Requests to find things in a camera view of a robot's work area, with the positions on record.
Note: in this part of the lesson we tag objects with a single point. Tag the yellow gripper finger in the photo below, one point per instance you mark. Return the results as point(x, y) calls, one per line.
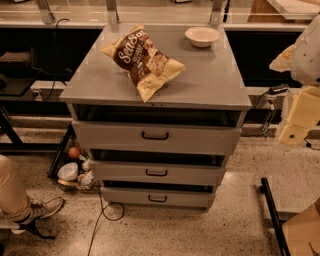
point(282, 62)
point(303, 116)

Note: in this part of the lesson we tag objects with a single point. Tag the grey top drawer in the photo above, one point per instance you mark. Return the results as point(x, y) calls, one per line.
point(157, 138)

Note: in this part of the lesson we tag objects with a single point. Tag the grey drawer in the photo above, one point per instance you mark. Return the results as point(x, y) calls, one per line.
point(158, 197)
point(157, 173)
point(157, 138)

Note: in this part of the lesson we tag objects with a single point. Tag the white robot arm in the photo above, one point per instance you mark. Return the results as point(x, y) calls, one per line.
point(302, 60)

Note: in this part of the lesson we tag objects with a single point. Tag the grey drawer cabinet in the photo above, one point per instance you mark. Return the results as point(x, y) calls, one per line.
point(209, 93)

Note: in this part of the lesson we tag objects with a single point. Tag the grey bottom drawer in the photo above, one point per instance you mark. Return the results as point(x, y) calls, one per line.
point(158, 197)

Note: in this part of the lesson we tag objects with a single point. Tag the grey middle drawer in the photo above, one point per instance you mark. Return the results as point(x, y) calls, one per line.
point(157, 173)

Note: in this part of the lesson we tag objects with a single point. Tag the black power adapter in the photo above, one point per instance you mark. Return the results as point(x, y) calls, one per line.
point(278, 89)

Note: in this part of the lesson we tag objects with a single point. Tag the white bowl on cabinet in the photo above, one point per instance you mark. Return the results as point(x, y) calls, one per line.
point(202, 37)

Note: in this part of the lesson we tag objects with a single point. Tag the cardboard box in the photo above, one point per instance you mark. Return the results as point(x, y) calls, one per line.
point(302, 232)

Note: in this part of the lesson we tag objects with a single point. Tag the brown yellow chip bag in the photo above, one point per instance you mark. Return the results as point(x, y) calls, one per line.
point(148, 68)

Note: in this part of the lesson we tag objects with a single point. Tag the red apple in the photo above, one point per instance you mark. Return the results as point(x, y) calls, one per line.
point(74, 152)

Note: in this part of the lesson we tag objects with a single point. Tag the white bowl in basket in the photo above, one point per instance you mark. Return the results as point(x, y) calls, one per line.
point(68, 172)

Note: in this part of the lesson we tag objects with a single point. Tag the person leg beige trousers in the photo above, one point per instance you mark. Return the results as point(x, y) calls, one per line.
point(14, 201)

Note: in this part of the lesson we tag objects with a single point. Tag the black metal frame bar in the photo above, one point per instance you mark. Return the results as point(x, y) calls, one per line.
point(282, 244)

